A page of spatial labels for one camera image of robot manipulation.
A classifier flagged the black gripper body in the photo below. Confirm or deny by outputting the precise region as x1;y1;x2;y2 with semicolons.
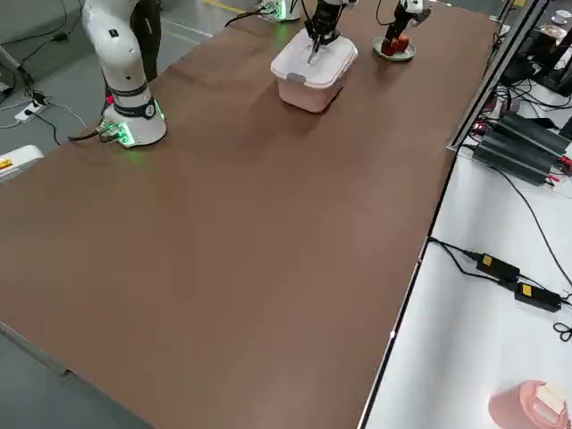
312;0;348;26
389;7;415;32

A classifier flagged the white box lid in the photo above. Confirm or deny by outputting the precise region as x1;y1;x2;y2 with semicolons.
270;33;359;88

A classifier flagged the green plate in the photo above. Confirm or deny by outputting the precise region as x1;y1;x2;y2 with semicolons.
373;35;419;63

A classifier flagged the pink storage box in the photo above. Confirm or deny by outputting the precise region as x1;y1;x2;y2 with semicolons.
276;75;345;115

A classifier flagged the person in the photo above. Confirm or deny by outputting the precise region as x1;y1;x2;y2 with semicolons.
130;0;163;85

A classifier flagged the black ribbed power supply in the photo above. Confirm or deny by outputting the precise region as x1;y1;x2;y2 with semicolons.
472;132;568;188
496;111;572;156

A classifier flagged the black adapter yellow label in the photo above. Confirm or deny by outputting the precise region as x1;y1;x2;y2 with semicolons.
475;252;523;283
513;280;563;314

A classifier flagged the white floor power strip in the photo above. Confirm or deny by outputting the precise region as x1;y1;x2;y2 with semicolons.
14;100;49;124

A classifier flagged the white machine yellow label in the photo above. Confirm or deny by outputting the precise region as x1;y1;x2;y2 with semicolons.
0;144;46;185

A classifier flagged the pink cylindrical container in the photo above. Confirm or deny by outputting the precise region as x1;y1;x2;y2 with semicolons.
488;379;572;429

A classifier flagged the aluminium frame post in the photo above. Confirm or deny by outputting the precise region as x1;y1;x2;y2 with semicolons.
446;0;553;151

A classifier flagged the brown arm base cable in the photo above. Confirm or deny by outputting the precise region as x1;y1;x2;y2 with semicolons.
68;126;111;144

